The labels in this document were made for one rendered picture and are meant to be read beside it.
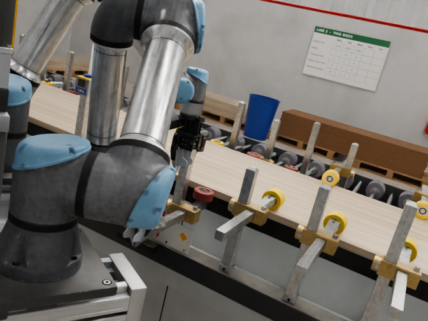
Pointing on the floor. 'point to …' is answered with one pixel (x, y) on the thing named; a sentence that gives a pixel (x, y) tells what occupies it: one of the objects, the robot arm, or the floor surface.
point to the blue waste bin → (260, 116)
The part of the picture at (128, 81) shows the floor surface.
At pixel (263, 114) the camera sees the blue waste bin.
